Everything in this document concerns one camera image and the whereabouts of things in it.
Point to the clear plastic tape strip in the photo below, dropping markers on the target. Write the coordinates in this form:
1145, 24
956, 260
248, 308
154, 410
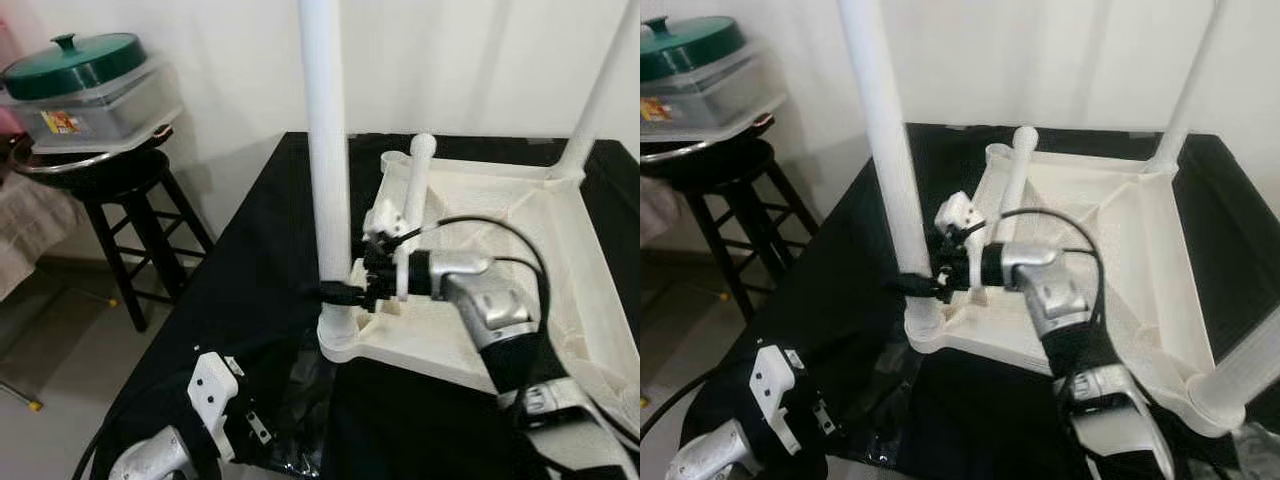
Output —
305, 420
895, 410

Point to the black round stool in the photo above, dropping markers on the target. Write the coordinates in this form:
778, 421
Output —
110, 185
720, 175

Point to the pink cloth covered table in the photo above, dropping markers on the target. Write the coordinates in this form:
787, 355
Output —
35, 230
655, 210

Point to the clear plastic storage box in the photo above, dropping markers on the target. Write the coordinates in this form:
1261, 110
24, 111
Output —
720, 100
110, 115

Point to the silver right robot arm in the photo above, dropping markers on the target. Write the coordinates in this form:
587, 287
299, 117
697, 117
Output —
1060, 300
500, 310

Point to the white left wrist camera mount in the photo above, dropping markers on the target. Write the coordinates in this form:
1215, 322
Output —
212, 395
775, 390

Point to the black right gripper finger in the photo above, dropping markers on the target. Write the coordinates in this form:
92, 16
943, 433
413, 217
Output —
912, 284
340, 293

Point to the green round lid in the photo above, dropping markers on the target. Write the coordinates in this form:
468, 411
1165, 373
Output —
690, 50
75, 65

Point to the white plastic children tabletop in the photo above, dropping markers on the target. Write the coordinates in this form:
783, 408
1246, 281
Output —
560, 230
1130, 230

